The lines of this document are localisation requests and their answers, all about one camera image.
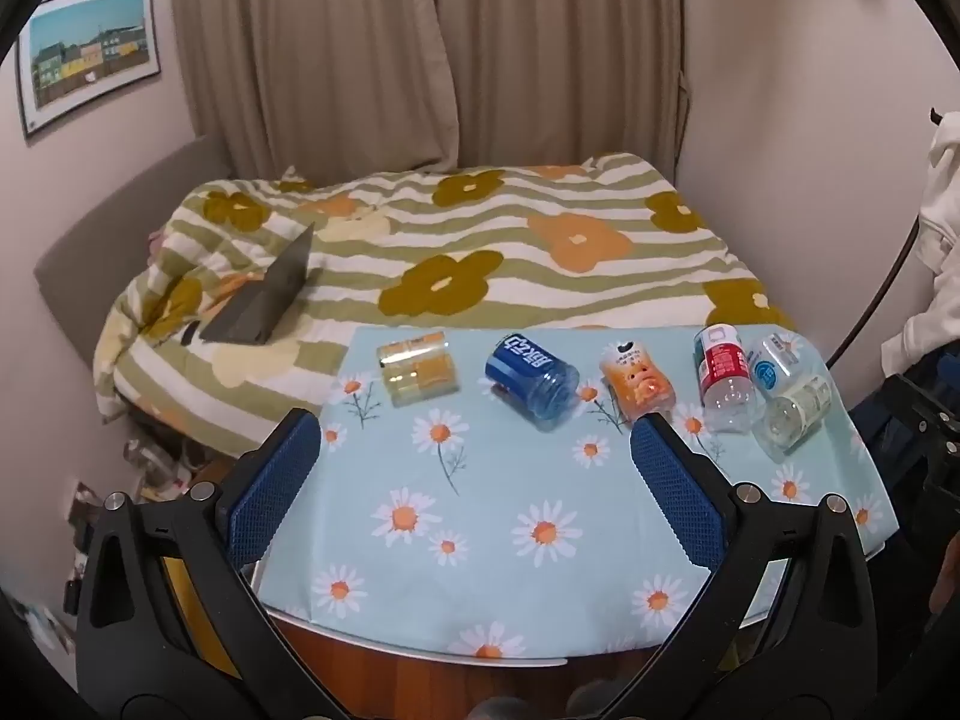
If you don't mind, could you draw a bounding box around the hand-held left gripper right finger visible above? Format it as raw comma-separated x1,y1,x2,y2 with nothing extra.
621,412,880,707

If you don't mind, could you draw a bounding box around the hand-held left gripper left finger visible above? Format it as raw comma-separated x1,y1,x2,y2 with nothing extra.
75,409,323,700

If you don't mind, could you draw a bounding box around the orange label clear cup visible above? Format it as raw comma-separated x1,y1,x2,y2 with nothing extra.
598,340,676,422

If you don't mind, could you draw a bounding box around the red label clear cup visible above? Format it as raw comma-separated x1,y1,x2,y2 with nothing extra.
691,324,757,434

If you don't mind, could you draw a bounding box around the white blue label clear cup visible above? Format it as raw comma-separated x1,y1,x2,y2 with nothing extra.
748,331,800,395

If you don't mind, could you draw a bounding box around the yellow label clear cup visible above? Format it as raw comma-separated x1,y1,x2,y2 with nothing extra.
376,331,460,407

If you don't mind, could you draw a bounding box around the dark grey laptop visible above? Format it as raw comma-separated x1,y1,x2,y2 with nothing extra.
199,221,325,347

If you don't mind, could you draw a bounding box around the light blue daisy tablecloth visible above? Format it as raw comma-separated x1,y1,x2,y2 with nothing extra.
251,326,901,661

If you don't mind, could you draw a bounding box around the white hanging garment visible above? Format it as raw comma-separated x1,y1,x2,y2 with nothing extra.
881,111,960,380

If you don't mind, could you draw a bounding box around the grey bed headboard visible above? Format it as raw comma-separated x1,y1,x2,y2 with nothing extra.
34,135,226,365

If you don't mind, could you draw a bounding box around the striped flower print blanket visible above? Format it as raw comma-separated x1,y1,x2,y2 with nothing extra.
94,152,796,458

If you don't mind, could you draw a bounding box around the beige curtain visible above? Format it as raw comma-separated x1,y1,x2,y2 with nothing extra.
439,0,689,170
169,0,460,181

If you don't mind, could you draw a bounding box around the black cable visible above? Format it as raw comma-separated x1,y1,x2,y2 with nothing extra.
825,217,927,370

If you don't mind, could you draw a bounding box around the framed wall picture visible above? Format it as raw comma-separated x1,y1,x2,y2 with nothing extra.
15,0,162,140

